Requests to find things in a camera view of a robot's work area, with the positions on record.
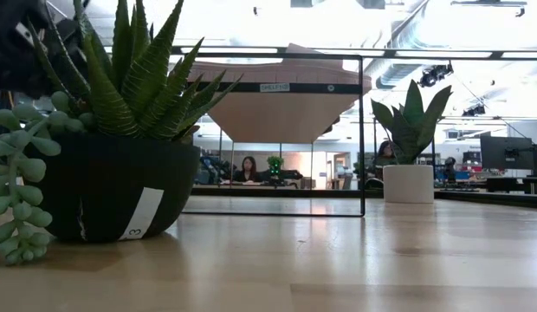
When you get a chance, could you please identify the small green background plant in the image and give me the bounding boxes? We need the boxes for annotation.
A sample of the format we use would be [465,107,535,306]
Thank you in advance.
[267,155,284,177]

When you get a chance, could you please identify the white cylindrical pot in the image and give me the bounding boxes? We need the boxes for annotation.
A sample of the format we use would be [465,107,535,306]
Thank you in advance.
[382,163,435,205]

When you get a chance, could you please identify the person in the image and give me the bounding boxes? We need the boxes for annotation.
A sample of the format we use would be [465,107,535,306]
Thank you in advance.
[374,140,398,168]
[232,155,262,184]

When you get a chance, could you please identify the black computer monitor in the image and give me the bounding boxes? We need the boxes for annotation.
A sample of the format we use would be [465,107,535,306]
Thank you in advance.
[480,135,534,171]

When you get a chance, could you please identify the black ceiling-mounted device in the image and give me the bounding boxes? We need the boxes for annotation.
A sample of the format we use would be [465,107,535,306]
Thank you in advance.
[417,63,455,88]

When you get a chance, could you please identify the black bowl planter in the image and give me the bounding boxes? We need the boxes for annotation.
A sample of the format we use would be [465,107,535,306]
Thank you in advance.
[24,132,203,244]

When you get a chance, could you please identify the spiky green aloe plant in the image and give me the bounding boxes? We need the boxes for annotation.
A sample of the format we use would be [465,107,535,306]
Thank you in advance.
[28,0,243,142]

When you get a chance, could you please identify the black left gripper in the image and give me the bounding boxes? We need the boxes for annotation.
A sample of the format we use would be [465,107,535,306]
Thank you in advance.
[0,0,51,93]

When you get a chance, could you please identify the green snake plant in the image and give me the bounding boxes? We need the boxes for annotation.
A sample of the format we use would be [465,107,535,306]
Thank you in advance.
[371,79,454,166]

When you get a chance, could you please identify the pale green trailing succulent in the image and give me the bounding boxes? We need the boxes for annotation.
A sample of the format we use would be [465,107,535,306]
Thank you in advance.
[0,93,86,266]

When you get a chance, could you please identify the small black ceiling device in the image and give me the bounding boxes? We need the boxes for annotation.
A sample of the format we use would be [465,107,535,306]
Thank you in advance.
[462,104,487,118]

